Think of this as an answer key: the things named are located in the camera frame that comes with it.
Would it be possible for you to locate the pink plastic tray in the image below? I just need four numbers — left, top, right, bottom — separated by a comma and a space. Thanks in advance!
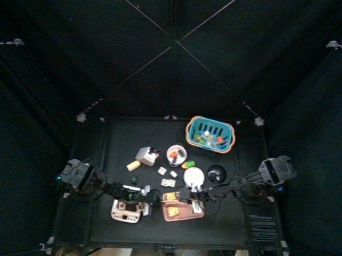
160, 191, 205, 223

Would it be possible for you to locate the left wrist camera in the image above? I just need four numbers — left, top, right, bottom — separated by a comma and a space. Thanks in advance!
121, 184, 143, 193

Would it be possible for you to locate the yellow toy cheese block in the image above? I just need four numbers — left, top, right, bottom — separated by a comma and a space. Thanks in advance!
125, 160, 143, 172

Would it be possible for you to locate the white toy knife holder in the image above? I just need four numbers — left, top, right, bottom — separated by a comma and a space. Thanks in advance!
133, 146, 160, 167

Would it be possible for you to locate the teal basket with orange rim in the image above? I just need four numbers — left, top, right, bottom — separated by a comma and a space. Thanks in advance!
184, 115, 236, 155

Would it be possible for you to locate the white toy pot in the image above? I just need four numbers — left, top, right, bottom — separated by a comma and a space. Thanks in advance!
165, 143, 188, 168

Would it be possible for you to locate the thin diagonal brace wire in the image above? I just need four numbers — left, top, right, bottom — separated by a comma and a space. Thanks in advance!
82, 0, 236, 115
123, 0, 264, 118

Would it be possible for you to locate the glossy black bowl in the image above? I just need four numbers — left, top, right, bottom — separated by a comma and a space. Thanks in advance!
205, 164, 228, 185

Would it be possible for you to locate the white block with maroon top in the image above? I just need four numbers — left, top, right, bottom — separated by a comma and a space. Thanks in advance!
189, 200, 204, 215

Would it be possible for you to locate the flat white toy cracker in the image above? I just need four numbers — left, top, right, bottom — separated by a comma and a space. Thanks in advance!
159, 178, 177, 188

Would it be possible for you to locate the white round plate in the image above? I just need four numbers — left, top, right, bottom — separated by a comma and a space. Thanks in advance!
181, 166, 207, 190

